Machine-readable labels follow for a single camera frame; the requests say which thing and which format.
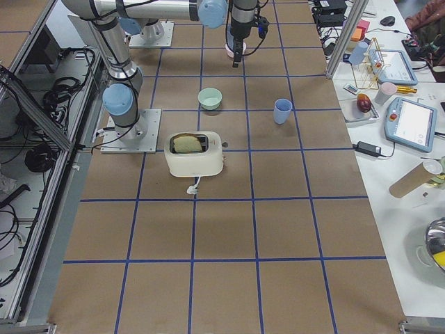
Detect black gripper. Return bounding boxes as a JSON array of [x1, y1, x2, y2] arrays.
[[232, 36, 244, 67]]

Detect blue cup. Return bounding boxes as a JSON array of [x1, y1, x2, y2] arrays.
[[273, 98, 293, 125], [348, 41, 368, 65]]

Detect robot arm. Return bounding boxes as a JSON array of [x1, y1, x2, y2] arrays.
[[86, 17, 147, 141], [63, 1, 269, 79]]

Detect green bowl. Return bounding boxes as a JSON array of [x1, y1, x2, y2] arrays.
[[197, 88, 223, 111]]

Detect toast slice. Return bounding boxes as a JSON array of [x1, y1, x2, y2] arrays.
[[172, 134, 202, 153]]

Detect white toaster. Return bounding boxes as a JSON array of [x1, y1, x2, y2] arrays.
[[164, 131, 224, 177]]

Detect small remote control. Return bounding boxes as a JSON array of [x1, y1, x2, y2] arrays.
[[343, 83, 359, 95]]

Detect blue cup on rack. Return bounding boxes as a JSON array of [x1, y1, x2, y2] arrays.
[[348, 41, 368, 65]]

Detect grey scale tray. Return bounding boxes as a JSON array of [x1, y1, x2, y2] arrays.
[[340, 99, 380, 123]]

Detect orange sticky notes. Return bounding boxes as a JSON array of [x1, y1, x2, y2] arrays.
[[350, 19, 370, 42]]

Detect red apple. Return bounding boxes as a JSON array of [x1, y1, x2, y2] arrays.
[[356, 93, 372, 113]]

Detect black power adapter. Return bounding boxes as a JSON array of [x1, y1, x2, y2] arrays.
[[353, 141, 381, 157]]

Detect pale pink cup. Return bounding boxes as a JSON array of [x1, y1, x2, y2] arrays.
[[374, 82, 397, 105]]

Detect far teach pendant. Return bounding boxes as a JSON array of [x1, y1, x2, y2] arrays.
[[369, 49, 418, 86]]

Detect teach pendant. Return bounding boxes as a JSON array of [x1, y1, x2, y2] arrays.
[[369, 49, 418, 86], [384, 97, 437, 152]]

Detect black computer mouse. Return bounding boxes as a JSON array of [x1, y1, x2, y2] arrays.
[[380, 15, 396, 26]]

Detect near teach pendant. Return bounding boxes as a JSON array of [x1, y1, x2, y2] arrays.
[[384, 97, 437, 152]]

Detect cardboard tube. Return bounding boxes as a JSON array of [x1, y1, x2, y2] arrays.
[[389, 159, 443, 198]]

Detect steel mixing bowl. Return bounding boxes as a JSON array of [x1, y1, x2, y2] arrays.
[[416, 217, 444, 273]]

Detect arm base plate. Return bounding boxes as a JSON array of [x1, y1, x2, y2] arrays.
[[100, 109, 161, 154], [129, 21, 175, 49]]

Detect toaster cord plug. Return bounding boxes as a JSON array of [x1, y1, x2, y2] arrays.
[[186, 177, 201, 196]]

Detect gold wire rack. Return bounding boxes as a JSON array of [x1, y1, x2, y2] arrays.
[[351, 38, 381, 90]]

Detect aluminium frame post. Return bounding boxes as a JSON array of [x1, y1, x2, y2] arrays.
[[325, 0, 369, 79]]

